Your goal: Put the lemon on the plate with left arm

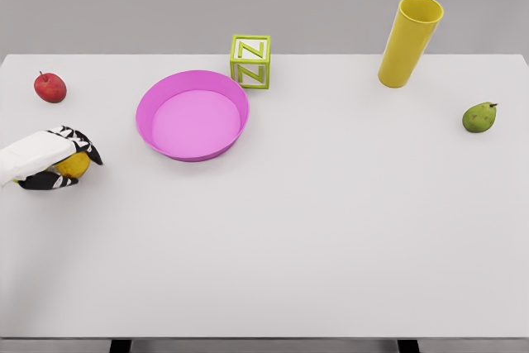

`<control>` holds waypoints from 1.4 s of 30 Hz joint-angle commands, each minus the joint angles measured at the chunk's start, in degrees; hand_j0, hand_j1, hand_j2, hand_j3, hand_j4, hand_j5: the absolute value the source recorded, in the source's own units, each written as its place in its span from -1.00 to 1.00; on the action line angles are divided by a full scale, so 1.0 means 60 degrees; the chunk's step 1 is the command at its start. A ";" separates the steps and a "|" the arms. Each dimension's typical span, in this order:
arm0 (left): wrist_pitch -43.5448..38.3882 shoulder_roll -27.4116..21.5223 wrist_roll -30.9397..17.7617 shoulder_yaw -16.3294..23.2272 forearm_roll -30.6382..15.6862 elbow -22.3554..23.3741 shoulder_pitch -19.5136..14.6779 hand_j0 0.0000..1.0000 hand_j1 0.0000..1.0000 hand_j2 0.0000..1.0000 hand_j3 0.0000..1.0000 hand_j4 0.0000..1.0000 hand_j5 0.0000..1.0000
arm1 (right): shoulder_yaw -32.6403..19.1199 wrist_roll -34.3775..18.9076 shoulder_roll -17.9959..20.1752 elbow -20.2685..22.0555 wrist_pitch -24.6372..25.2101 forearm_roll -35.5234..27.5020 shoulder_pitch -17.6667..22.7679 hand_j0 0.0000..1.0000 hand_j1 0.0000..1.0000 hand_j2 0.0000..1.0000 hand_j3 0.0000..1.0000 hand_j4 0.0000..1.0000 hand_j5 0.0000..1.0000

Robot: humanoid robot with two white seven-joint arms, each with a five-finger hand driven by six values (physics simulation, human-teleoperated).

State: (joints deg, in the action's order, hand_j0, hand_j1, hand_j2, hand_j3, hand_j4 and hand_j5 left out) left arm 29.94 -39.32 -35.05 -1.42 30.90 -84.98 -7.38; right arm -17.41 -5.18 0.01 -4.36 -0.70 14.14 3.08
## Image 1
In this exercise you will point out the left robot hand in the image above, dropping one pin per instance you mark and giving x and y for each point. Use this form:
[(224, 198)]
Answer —
[(37, 150)]

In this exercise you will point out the yellow lemon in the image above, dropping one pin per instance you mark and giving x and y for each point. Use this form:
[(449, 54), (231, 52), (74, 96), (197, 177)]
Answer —
[(74, 165)]

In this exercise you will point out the pink plate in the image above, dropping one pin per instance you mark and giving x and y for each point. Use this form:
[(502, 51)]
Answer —
[(194, 119)]

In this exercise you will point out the red apple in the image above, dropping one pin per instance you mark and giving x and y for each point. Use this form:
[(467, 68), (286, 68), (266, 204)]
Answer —
[(50, 87)]

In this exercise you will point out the green letter block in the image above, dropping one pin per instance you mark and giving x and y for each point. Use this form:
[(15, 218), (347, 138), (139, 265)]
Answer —
[(250, 62)]

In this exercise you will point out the yellow cup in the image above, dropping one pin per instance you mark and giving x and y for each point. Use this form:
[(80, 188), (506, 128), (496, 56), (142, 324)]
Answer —
[(407, 43)]

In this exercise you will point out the green pear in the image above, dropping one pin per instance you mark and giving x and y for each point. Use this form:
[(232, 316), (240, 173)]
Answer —
[(479, 117)]

